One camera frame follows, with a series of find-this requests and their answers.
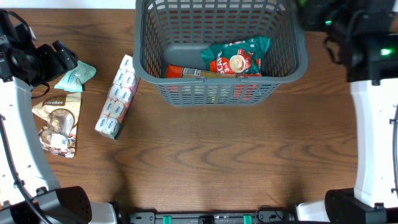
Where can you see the white tissue pack bundle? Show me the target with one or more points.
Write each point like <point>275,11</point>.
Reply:
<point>119,99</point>

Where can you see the grey plastic basket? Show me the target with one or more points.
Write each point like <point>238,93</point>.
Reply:
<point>174,32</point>

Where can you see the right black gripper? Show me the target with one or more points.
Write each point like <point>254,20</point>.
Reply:
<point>313,16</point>

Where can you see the beige nuts bag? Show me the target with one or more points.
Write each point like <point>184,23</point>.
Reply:
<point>61,114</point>

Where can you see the teal snack pouch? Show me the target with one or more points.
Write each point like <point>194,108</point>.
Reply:
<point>74,79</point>

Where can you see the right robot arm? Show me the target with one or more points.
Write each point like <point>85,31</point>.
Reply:
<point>368,49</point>

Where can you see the black rail at table edge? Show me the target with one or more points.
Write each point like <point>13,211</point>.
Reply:
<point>263,215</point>

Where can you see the green Nescafe coffee bag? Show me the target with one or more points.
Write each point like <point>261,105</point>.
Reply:
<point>240,57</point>

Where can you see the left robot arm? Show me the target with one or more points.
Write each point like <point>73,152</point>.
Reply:
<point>30,191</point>

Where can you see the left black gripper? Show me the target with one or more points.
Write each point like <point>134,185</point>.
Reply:
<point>59,56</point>

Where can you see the spaghetti pack with red ends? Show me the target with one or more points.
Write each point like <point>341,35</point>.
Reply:
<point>184,72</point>

